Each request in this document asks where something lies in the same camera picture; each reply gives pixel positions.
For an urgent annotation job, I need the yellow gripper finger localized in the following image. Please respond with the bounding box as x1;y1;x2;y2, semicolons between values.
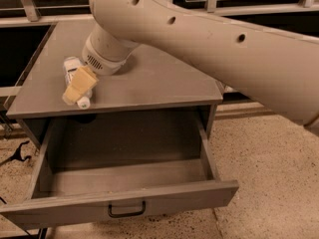
62;66;99;105

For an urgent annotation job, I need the clear plastic water bottle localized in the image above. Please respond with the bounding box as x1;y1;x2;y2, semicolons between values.
63;57;93;110

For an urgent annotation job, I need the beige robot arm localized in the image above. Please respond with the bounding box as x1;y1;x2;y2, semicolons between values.
84;0;319;134

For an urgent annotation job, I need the open grey top drawer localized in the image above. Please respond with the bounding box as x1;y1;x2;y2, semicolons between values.
1;108;238;230

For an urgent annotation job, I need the grey metal cabinet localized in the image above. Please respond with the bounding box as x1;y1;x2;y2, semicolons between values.
5;15;224;150

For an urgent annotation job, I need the black drawer handle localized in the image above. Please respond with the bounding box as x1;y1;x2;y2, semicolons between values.
108;201;147;218

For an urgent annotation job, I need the metal window railing frame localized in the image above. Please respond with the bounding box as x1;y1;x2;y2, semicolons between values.
0;0;319;115

